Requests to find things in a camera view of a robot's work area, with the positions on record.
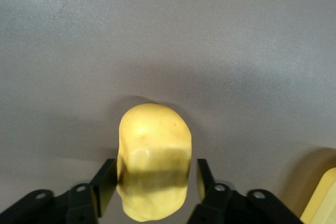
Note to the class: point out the yellow plastic tray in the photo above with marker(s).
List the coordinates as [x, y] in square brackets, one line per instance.
[323, 200]

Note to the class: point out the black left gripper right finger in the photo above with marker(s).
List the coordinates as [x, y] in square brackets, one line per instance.
[225, 208]

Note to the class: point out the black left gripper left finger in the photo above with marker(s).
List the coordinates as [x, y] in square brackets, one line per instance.
[78, 205]

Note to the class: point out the yellow potato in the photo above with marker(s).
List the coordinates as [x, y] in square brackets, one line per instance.
[155, 155]

